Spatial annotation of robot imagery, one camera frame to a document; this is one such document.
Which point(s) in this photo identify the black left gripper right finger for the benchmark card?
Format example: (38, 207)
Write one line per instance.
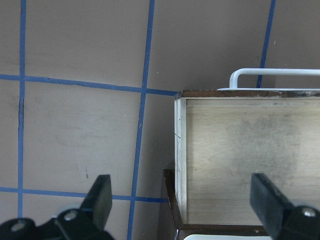
(281, 219)

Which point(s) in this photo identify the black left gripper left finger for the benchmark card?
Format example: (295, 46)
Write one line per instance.
(84, 223)

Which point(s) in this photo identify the cream plastic tray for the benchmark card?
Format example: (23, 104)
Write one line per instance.
(224, 237)

